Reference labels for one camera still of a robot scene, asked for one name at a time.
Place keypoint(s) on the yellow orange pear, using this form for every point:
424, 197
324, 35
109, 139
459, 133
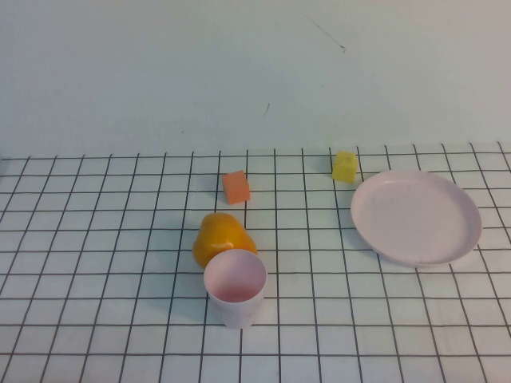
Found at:
217, 235

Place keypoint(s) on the orange foam cube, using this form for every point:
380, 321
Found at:
236, 188

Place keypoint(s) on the white black-grid table mat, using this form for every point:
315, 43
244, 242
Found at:
120, 279

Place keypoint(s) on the yellow foam cube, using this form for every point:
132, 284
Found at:
344, 167

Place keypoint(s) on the pink round plate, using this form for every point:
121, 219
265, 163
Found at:
415, 219

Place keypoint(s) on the pink plastic cup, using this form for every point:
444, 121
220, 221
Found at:
235, 311

